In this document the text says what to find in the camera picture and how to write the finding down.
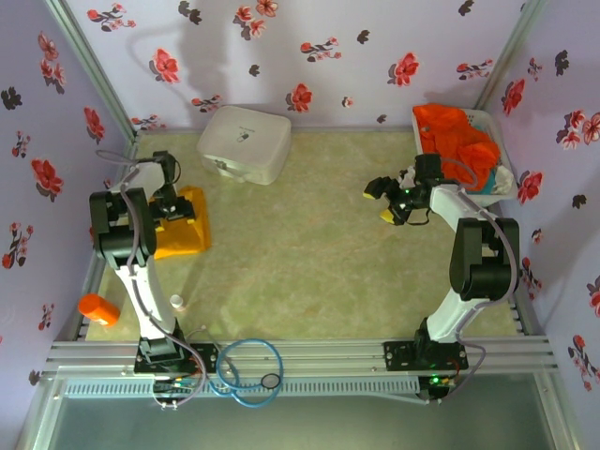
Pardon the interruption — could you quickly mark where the yellow t-shirt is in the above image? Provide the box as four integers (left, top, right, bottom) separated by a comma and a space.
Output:
149, 186, 213, 262

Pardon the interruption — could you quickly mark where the white plastic case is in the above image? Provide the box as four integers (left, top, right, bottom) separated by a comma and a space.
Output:
195, 105, 292, 187

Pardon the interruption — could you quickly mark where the orange t-shirt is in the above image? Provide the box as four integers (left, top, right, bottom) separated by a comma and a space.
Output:
413, 103, 502, 191

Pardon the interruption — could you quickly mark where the teal cloth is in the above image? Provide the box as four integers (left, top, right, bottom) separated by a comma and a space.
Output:
477, 168, 501, 194

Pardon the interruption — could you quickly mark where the white laundry basket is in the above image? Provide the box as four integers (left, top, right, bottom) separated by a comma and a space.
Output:
411, 106, 519, 207

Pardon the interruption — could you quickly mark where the white cloth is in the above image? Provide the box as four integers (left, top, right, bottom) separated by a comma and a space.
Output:
491, 166, 516, 194

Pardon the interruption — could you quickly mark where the orange plastic container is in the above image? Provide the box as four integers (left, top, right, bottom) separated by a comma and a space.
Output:
77, 293, 120, 327

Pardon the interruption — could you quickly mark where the blue stethoscope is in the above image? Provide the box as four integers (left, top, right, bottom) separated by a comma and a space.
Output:
208, 337, 286, 410

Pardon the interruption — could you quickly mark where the left arm grey cable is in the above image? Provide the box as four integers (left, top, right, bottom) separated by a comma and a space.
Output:
96, 149, 184, 348

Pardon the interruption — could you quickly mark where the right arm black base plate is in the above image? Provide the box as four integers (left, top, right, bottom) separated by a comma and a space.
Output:
382, 340, 469, 371

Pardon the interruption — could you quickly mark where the aluminium frame rail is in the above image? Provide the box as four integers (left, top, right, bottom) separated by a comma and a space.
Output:
44, 335, 560, 377

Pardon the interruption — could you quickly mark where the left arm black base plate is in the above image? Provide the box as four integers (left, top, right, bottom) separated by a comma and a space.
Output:
134, 343, 221, 375

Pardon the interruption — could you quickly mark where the aluminium frame post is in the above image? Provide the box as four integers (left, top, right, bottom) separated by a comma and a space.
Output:
44, 0, 141, 138
475, 0, 549, 113

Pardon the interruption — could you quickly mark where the grey slotted cable duct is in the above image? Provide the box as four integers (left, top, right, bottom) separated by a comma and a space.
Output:
63, 377, 421, 399

